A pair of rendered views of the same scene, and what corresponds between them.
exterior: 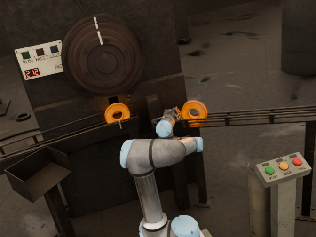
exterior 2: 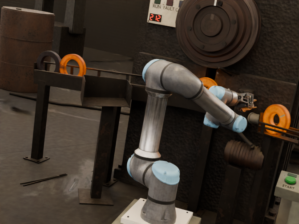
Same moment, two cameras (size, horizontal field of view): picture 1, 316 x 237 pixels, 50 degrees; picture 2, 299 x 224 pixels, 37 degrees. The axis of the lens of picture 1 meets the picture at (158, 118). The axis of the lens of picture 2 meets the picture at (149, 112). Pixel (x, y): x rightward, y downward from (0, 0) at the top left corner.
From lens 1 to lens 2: 1.07 m
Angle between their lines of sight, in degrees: 33
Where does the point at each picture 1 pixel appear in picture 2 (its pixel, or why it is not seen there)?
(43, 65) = (167, 14)
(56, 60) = not seen: hidden behind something
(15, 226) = (75, 160)
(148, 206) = (145, 128)
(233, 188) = not seen: outside the picture
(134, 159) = (151, 70)
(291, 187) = not seen: outside the picture
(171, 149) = (183, 75)
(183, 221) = (167, 165)
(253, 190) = (278, 216)
